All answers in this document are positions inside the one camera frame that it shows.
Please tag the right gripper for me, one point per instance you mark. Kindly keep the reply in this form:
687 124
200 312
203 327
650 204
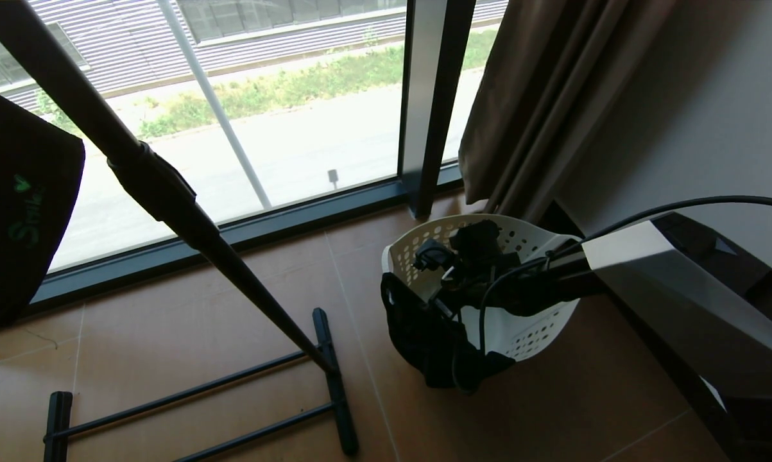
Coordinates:
463 292

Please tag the black garment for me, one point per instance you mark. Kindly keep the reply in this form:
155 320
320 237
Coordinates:
418 340
20 212

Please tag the white laundry basket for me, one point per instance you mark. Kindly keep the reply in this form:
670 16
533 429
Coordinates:
527 327

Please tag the black clothes rack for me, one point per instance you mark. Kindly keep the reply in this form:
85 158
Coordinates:
154 186

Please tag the window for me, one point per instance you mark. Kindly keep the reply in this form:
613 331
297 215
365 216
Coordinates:
434 96

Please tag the brown curtain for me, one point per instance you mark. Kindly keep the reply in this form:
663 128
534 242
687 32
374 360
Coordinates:
540 96

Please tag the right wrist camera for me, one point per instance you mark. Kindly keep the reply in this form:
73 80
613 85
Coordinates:
475 240

